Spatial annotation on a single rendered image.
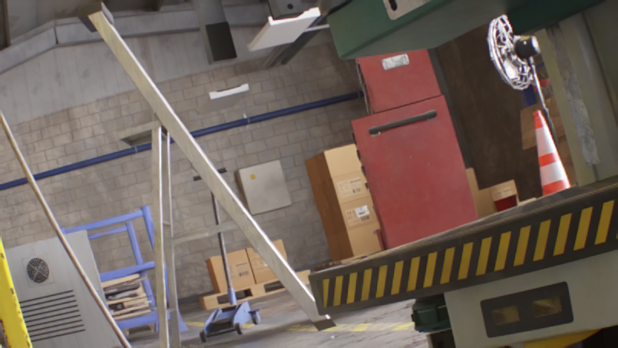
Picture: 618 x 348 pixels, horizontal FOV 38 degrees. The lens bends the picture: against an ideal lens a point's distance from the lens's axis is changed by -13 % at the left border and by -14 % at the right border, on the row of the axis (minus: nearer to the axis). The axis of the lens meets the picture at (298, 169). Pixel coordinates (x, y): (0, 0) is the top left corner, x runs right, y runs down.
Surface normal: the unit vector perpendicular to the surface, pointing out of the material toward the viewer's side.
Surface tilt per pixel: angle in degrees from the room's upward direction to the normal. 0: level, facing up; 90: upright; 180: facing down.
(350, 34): 90
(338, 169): 90
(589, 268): 90
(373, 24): 90
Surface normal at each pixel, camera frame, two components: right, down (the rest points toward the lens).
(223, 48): 0.48, -0.21
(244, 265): 0.18, -0.13
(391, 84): -0.08, -0.06
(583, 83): -0.83, 0.19
